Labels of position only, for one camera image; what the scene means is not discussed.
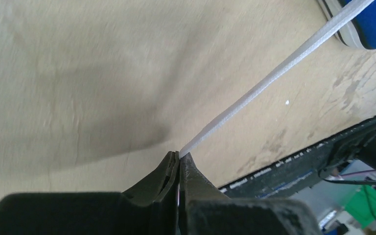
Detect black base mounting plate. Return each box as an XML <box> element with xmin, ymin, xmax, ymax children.
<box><xmin>219</xmin><ymin>116</ymin><xmax>376</xmax><ymax>198</ymax></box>

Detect blue canvas sneaker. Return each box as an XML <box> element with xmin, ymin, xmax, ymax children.
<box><xmin>334</xmin><ymin>0</ymin><xmax>376</xmax><ymax>49</ymax></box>

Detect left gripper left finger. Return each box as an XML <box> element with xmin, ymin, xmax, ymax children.
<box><xmin>0</xmin><ymin>152</ymin><xmax>179</xmax><ymax>235</ymax></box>

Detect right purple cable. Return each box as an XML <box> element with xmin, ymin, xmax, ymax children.
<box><xmin>332</xmin><ymin>168</ymin><xmax>376</xmax><ymax>181</ymax></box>

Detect white shoelace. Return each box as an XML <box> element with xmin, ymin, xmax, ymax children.
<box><xmin>179</xmin><ymin>0</ymin><xmax>374</xmax><ymax>159</ymax></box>

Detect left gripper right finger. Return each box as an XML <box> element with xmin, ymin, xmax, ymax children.
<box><xmin>179</xmin><ymin>154</ymin><xmax>322</xmax><ymax>235</ymax></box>

